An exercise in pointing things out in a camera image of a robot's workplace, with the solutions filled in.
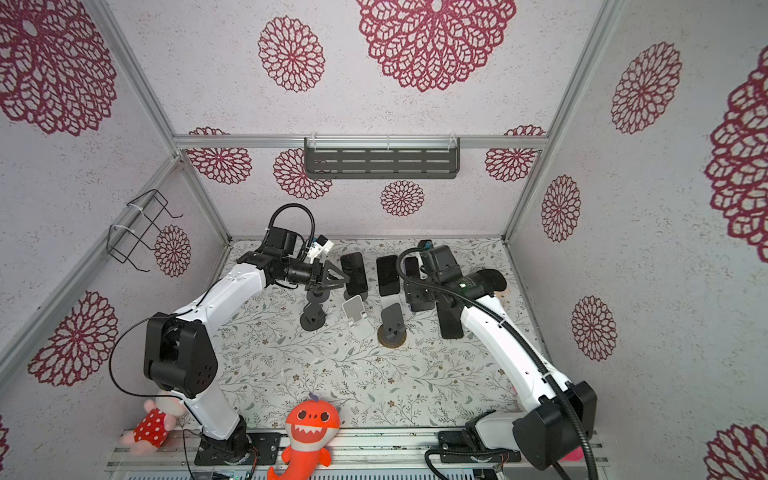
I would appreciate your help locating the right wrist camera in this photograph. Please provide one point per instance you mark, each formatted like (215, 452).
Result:
(438, 263)

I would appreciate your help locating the black phone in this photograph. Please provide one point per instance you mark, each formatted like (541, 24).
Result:
(449, 317)
(352, 265)
(387, 276)

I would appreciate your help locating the black haired doll plush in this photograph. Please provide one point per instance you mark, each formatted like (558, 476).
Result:
(495, 280)

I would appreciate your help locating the aluminium front rail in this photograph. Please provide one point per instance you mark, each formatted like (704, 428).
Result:
(352, 449)

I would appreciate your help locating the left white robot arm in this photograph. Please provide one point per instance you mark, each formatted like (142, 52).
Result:
(180, 357)

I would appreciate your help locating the black front left stand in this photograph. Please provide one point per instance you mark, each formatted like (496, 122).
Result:
(312, 317)

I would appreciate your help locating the black wire wall rack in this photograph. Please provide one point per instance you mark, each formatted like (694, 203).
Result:
(145, 212)

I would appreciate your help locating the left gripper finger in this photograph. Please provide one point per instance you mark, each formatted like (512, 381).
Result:
(333, 274)
(322, 288)

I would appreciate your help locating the red mushroom plush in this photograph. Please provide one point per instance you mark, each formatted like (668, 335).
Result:
(163, 414)

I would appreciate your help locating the dark grey wall shelf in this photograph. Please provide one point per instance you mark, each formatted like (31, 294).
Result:
(382, 159)

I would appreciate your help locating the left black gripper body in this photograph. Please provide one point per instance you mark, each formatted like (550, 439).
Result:
(304, 273)

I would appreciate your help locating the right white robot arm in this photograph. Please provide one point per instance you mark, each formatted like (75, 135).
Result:
(559, 415)

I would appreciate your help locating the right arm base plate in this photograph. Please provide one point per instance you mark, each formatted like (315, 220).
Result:
(462, 446)

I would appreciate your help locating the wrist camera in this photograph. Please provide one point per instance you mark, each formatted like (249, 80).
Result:
(438, 263)
(283, 243)

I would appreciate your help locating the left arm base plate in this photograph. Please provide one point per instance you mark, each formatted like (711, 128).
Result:
(243, 449)

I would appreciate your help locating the white stand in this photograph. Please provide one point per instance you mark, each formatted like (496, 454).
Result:
(357, 319)

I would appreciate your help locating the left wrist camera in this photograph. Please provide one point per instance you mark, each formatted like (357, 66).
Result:
(283, 243)

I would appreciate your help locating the red shark plush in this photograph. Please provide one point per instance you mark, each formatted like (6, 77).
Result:
(310, 426)

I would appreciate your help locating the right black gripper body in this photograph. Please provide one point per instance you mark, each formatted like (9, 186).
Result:
(421, 296)

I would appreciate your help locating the pink striped panda plush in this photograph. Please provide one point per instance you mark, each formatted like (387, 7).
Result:
(576, 455)

